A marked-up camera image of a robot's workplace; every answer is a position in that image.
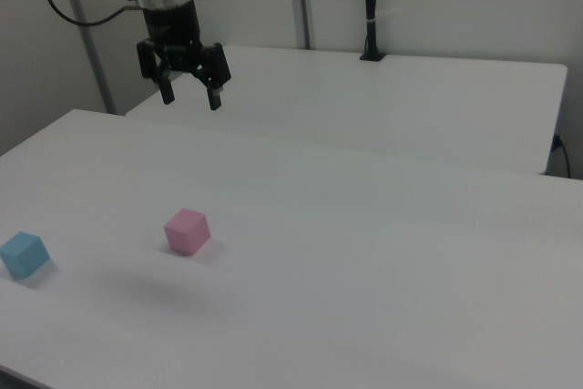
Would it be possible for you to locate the pink cube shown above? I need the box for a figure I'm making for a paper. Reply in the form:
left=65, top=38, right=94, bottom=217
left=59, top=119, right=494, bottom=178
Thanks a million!
left=162, top=207, right=211, bottom=257

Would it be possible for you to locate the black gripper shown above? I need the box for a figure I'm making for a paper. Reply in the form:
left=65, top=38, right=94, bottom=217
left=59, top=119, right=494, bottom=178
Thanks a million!
left=136, top=0, right=231, bottom=111

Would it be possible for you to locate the blue cube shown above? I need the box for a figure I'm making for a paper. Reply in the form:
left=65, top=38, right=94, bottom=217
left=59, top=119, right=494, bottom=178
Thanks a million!
left=0, top=231, right=51, bottom=281

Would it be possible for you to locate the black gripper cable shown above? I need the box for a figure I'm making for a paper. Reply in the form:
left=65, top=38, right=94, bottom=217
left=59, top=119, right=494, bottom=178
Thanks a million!
left=42, top=0, right=146, bottom=28

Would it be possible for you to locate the black wall power cable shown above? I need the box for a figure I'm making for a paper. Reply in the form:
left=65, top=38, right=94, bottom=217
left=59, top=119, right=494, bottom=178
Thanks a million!
left=551, top=133, right=573, bottom=179

